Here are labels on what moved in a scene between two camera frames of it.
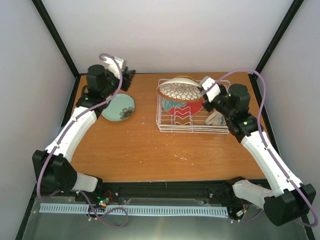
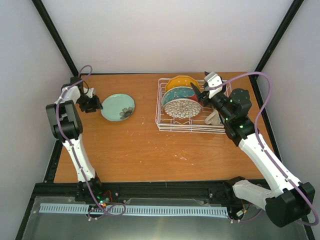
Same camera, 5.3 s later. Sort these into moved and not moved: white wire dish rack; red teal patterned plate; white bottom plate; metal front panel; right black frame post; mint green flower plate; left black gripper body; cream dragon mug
Moved: white bottom plate; red teal patterned plate; left black gripper body
Not moved: cream dragon mug; white wire dish rack; right black frame post; metal front panel; mint green flower plate
